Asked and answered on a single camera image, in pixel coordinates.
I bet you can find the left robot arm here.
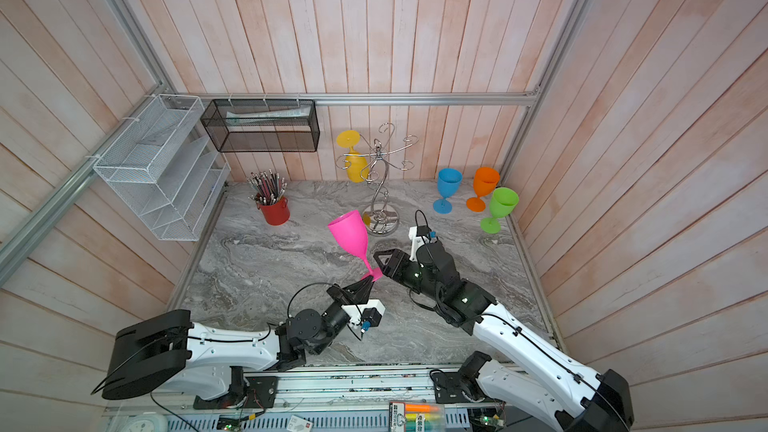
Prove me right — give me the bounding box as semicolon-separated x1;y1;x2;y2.
93;275;385;406

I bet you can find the black mesh wall basket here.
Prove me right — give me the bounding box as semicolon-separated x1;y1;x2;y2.
201;98;321;153

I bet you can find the green wine glass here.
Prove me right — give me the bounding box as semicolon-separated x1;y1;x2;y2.
480;187;519;234

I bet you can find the yellow wine glass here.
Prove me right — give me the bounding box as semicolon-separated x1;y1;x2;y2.
336;130;368;183

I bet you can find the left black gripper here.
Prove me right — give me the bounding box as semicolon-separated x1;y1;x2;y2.
312;275;375;355

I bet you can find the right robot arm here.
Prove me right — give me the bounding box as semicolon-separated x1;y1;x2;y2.
373;241;634;431

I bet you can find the red pencil cup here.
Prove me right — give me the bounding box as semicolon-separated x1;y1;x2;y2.
257;197;290;226

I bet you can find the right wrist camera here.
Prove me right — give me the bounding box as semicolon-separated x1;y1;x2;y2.
408;226;436;261

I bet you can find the pink wine glass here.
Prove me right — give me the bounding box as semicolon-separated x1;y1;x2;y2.
328;210;383;281

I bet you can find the highlighter marker box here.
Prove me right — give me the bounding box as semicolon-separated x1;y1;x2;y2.
388;402;446;432

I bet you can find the blue wine glass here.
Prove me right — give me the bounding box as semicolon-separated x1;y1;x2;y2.
433;168;463;214

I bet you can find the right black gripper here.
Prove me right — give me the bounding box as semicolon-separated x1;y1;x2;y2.
375;248;443;304

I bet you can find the orange wine glass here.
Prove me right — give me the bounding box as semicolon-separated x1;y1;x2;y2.
466;167;500;213

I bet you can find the white mesh wall shelf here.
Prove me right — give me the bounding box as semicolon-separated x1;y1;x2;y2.
94;94;230;242

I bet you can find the chrome wine glass rack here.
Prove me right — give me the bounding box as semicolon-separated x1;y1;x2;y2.
355;122;419;237

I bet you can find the bundle of pencils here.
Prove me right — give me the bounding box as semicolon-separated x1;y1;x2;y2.
247;171;287;206

